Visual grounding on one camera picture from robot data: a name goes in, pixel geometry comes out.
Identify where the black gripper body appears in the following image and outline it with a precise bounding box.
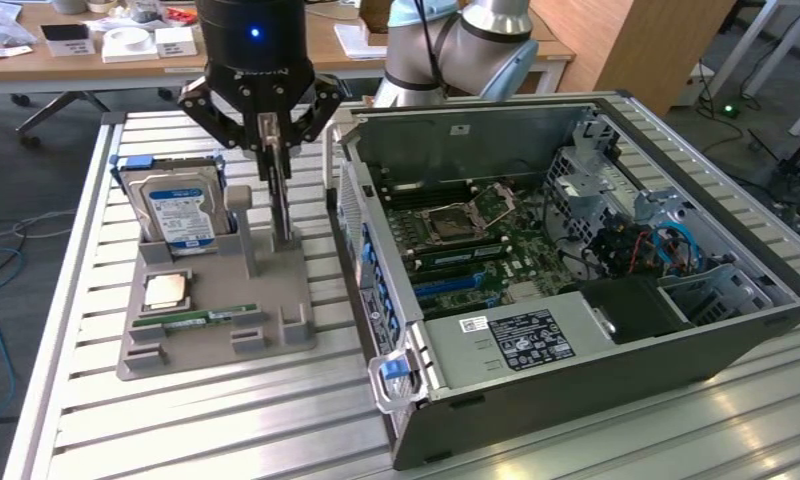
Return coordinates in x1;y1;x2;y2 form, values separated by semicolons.
194;0;319;119

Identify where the black graphics card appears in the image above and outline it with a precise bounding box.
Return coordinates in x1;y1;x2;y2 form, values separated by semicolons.
256;112;295;241

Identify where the plain white box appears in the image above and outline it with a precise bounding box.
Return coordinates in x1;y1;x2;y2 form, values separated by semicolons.
153;25;198;59

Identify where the white paper stack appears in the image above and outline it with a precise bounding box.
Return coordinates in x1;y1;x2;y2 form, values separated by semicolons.
332;22;392;61

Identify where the white box with tape roll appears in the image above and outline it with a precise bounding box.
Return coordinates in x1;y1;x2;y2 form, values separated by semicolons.
100;27;161;64

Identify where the brown cardboard box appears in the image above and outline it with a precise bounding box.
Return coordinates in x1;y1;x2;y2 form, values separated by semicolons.
359;0;396;49

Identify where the hard disk in blue caddy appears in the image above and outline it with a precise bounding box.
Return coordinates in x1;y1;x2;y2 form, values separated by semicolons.
109;149;233;257

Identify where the white box with black top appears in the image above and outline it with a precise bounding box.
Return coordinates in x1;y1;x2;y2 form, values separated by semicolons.
38;23;97;57

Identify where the wooden desk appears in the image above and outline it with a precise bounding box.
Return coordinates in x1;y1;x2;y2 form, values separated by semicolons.
0;0;579;96

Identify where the CPU socket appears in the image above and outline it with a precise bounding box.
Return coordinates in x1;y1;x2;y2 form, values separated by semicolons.
424;202;487;240

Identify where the metal socket cover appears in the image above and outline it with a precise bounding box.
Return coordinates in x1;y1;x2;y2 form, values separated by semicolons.
464;180;516;230

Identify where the clear plastic bag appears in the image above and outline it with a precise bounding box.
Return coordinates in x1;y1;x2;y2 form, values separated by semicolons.
0;2;38;49

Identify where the grey parts rack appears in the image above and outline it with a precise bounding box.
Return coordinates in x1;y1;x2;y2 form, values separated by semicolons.
116;184;320;382

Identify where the copper-topped CPU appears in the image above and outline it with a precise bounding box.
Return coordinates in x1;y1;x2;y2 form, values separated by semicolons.
142;273;192;311

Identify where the blue expansion slot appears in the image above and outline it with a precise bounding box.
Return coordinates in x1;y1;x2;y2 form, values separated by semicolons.
412;272;488;302

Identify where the green motherboard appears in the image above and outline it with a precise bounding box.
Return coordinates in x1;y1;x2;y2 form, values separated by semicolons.
365;164;605;321

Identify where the perforated metal drive cage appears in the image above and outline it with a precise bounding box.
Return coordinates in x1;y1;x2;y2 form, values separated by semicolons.
544;144;648;251

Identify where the silver chipset heatsink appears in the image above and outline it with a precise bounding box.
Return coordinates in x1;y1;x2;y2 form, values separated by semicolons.
503;282;548;304

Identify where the wooden cabinet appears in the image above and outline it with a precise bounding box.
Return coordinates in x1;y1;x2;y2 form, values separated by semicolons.
529;0;739;116

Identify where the blue case latch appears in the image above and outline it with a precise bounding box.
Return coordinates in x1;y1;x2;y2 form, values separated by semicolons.
377;352;409;381

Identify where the grey power supply unit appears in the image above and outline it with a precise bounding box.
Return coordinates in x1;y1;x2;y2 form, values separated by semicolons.
420;291;623;392

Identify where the open grey PC case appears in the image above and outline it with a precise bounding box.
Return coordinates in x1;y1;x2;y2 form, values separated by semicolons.
320;91;800;471

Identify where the metal disk bay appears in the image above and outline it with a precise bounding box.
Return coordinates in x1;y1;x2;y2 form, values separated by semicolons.
656;263;775;326

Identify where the blue wire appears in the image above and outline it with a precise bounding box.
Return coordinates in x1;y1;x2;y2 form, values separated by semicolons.
649;219;706;276

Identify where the white desk frame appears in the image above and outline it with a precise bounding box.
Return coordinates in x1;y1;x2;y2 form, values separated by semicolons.
706;0;800;136

